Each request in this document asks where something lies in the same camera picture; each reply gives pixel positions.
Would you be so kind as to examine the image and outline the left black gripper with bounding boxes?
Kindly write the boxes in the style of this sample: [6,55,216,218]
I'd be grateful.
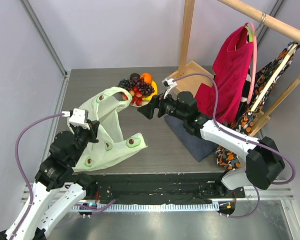
[70,118,100,164]

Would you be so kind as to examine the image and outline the green avocado print plastic bag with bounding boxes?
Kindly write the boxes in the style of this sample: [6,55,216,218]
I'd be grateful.
[74,87,147,173]

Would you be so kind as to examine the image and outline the dark blue grape bunch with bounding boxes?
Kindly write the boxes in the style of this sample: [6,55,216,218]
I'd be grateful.
[118,79,136,92]

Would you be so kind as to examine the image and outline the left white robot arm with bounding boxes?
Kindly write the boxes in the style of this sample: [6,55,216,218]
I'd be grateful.
[0,120,100,240]

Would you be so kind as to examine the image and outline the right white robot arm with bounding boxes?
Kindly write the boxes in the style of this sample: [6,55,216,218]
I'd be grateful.
[138,91,285,198]

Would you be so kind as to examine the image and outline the round wooden fruit plate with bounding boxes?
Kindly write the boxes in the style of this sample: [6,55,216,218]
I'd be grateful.
[130,94,155,108]

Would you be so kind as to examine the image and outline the dark red grape bunch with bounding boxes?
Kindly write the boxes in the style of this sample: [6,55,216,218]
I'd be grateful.
[135,78,154,97]

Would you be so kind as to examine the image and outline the red strawberries cluster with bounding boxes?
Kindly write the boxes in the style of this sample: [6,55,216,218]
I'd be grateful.
[124,86,143,107]

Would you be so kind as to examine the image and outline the yellow banana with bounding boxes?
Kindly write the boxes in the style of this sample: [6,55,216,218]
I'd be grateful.
[142,79,158,102]

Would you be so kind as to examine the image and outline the orange fruit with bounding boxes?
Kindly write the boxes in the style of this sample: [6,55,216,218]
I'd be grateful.
[140,72,152,84]

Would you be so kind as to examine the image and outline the dark brown plum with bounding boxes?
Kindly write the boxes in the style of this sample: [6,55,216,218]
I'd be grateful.
[129,72,140,81]

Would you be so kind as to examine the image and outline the wooden clothes rack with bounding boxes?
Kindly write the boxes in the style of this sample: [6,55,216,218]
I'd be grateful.
[169,0,300,136]

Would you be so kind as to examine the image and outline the dark blue folded cloth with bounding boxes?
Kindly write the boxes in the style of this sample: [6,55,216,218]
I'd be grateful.
[164,115,218,162]

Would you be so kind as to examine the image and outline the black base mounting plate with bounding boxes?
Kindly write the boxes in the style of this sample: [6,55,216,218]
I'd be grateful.
[85,172,245,205]

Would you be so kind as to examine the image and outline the red shirt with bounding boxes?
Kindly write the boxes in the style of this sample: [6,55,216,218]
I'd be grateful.
[194,26,256,125]

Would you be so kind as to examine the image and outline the pink plastic hanger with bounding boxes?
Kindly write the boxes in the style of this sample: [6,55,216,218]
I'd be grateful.
[246,22,258,105]

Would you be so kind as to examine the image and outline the orange black patterned garment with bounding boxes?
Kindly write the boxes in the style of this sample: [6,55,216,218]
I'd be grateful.
[215,41,300,175]

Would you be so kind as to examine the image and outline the wooden hanger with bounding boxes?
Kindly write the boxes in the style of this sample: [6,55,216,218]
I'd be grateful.
[251,43,300,112]

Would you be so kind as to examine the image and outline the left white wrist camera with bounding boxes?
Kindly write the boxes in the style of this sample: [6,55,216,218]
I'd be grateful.
[61,108,88,128]

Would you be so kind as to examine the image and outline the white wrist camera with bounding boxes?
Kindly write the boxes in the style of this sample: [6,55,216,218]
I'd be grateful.
[162,78,177,99]
[61,108,88,128]

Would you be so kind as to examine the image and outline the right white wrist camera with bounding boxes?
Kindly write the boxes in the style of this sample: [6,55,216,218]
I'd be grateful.
[162,78,177,99]

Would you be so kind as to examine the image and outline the white slotted cable duct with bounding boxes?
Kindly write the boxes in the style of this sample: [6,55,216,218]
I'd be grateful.
[69,202,220,213]

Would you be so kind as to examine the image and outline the aluminium corner frame profile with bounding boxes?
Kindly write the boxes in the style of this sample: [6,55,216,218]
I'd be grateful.
[19,0,71,77]

